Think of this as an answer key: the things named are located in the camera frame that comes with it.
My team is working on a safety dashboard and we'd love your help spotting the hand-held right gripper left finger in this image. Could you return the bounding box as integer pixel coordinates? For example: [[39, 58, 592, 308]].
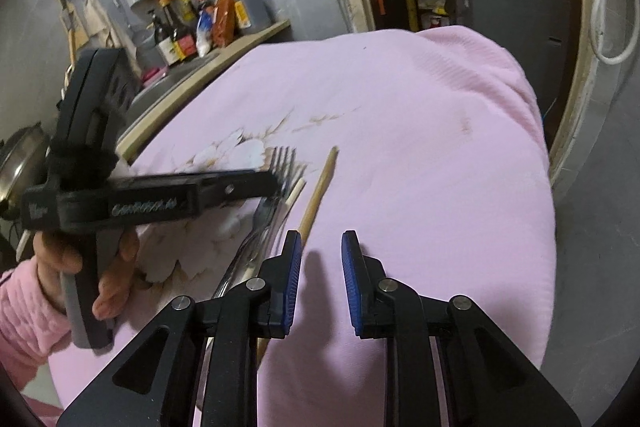
[[55, 229, 303, 427]]

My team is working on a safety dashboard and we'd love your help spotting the blue white packet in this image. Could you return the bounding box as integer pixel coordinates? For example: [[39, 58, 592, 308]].
[[195, 9, 217, 58]]

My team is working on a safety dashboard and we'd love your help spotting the grey cabinet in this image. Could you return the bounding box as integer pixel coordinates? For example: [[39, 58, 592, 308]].
[[467, 0, 572, 138]]

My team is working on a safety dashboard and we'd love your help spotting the person's left forearm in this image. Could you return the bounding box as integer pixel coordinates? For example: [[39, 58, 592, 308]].
[[0, 259, 76, 390]]

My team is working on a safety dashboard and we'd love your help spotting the beige kitchen counter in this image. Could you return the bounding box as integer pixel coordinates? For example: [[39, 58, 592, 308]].
[[117, 19, 292, 166]]

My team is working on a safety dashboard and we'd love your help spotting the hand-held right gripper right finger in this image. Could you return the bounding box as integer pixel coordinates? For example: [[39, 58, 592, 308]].
[[341, 229, 584, 427]]

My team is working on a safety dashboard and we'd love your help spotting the brown snack bag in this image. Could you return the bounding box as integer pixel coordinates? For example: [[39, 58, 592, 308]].
[[212, 0, 240, 49]]

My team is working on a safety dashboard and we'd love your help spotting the metal wok with lid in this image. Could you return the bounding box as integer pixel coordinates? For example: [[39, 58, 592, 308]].
[[0, 121, 51, 219]]

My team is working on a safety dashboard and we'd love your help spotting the pink blanket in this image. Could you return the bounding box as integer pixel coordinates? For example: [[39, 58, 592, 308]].
[[47, 27, 559, 427]]

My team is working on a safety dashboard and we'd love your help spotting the metal fork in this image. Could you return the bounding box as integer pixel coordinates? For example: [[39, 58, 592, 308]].
[[212, 146, 299, 301]]

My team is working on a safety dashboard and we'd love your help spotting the dark sauce bottle yellow label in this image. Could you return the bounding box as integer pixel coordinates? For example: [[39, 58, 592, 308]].
[[159, 0, 199, 63]]

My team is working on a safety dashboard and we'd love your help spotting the person's left hand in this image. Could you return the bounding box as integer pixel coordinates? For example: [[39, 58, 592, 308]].
[[31, 227, 142, 322]]

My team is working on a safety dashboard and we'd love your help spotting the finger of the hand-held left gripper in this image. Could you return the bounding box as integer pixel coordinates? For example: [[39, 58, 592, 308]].
[[194, 168, 279, 211]]

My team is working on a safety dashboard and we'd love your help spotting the beige hanging towel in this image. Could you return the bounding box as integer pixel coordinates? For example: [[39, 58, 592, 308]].
[[82, 0, 125, 50]]

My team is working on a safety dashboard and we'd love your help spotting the steel sink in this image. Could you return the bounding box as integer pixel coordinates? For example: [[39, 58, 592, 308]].
[[131, 51, 224, 108]]

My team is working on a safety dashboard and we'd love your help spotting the wooden chopstick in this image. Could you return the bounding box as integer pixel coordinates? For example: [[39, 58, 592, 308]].
[[256, 147, 340, 360], [282, 178, 307, 210]]

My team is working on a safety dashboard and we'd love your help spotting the dark bottle with white label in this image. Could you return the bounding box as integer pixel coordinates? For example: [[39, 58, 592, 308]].
[[149, 9, 174, 68]]

